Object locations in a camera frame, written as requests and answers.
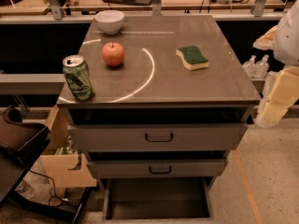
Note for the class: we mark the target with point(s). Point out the foam-padded gripper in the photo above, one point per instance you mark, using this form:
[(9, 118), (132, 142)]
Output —
[(288, 37)]

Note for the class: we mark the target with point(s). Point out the grey bottom drawer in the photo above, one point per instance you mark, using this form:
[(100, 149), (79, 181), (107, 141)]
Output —
[(156, 198)]

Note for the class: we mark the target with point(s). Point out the grey drawer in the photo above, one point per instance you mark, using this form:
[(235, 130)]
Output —
[(156, 198), (156, 164), (157, 129)]

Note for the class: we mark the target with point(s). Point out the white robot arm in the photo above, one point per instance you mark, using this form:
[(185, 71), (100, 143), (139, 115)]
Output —
[(283, 39)]

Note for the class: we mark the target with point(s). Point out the grey drawer cabinet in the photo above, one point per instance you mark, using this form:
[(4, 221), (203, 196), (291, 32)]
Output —
[(153, 76)]

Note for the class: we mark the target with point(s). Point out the grey top drawer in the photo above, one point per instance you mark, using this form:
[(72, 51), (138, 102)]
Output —
[(157, 129)]

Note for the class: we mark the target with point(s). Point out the grey middle drawer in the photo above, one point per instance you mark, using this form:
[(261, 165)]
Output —
[(156, 164)]

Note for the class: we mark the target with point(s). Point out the right clear pump bottle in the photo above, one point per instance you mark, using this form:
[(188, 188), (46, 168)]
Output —
[(261, 67)]

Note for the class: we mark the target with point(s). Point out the clear pump bottle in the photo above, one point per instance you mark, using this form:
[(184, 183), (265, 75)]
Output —
[(249, 66), (261, 67)]

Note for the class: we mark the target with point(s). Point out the left clear pump bottle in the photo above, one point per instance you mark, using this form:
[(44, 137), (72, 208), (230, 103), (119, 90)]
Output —
[(249, 66)]

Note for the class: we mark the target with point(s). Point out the green and yellow sponge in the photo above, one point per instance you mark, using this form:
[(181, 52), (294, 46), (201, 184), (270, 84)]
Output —
[(192, 58)]

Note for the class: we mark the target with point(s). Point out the red apple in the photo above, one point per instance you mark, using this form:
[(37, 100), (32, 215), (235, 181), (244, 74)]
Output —
[(113, 53)]

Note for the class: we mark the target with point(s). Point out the white ceramic bowl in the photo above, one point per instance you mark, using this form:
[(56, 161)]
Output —
[(109, 21)]

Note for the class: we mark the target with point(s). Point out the green soda can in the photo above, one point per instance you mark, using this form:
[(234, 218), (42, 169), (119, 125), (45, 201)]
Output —
[(76, 73)]

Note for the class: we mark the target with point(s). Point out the cardboard box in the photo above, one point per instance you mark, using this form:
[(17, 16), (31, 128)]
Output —
[(61, 161)]

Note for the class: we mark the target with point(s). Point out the dark brown chair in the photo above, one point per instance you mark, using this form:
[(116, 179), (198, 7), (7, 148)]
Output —
[(21, 143)]

